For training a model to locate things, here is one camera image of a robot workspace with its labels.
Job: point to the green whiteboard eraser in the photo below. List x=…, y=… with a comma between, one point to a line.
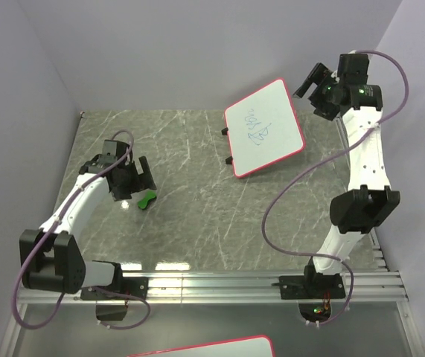
x=149, y=197

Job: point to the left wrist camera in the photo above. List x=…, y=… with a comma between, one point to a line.
x=115, y=148

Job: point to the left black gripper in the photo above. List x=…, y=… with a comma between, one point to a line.
x=124, y=193

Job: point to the pink framed whiteboard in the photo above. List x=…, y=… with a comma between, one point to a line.
x=263, y=129
x=259, y=346

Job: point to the aluminium mounting rail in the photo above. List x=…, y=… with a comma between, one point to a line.
x=258, y=287

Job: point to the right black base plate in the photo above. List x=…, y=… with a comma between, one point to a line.
x=296, y=287

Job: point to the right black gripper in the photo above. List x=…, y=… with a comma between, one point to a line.
x=319, y=76

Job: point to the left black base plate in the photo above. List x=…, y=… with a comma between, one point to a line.
x=134, y=286

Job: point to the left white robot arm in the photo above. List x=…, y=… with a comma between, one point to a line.
x=50, y=256

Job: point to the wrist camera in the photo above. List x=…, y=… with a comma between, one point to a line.
x=115, y=148
x=353, y=69

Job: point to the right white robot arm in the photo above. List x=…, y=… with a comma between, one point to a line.
x=369, y=199

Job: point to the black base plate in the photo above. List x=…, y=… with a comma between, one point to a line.
x=296, y=287
x=134, y=286

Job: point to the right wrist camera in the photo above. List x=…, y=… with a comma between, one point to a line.
x=353, y=69

